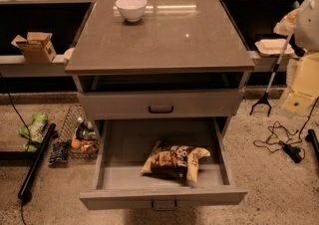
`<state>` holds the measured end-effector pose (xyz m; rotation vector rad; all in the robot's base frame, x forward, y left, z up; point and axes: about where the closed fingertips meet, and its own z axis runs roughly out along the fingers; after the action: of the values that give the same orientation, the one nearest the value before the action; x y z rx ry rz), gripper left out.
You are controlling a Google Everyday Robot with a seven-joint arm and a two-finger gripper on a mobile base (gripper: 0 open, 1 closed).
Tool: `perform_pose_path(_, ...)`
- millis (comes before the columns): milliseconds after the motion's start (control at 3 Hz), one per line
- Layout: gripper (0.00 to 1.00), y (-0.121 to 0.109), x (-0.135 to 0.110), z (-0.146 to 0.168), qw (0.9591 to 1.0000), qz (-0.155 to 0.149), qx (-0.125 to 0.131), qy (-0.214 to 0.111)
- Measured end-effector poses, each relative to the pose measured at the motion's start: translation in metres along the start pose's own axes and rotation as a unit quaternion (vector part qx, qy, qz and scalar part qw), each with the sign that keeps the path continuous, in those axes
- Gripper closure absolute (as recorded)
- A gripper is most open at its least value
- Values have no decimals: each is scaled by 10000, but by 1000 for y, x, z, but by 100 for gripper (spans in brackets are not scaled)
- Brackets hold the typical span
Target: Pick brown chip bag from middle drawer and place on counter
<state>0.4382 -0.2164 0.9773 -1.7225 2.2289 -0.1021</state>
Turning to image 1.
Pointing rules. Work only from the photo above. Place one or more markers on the brown chip bag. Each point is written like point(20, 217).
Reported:
point(181, 161)

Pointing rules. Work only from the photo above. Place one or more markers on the wire basket with groceries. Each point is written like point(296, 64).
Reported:
point(78, 135)

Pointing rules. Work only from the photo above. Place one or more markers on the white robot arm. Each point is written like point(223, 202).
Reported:
point(303, 23)

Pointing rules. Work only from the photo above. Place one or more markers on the white ceramic bowl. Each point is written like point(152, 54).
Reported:
point(132, 10)

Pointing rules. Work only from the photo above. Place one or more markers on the white takeout container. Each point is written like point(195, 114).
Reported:
point(270, 47)

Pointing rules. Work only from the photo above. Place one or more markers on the black tube left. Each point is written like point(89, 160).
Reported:
point(24, 192)

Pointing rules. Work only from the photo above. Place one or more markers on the green snack bag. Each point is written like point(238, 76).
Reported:
point(33, 132)

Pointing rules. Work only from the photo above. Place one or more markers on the black power adapter with cable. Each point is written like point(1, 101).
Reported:
point(282, 139)

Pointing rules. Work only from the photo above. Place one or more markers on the cardboard box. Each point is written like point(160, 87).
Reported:
point(37, 47)

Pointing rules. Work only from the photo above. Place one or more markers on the black tube right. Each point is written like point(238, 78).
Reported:
point(312, 138)

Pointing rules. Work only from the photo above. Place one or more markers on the closed grey drawer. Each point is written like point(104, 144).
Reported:
point(133, 105)

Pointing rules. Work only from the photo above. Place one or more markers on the blue snack bag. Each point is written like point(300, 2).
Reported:
point(59, 153)

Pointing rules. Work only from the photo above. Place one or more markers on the open grey drawer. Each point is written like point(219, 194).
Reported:
point(125, 147)

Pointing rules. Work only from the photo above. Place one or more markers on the grey drawer cabinet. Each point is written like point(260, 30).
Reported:
point(178, 45)

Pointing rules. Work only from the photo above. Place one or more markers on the yellow plastic item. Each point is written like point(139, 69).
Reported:
point(304, 89)

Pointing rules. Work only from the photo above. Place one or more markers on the black tube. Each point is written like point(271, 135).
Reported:
point(312, 138)
point(24, 192)

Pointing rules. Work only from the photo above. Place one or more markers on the reacher grabber tool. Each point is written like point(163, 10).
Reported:
point(264, 99)

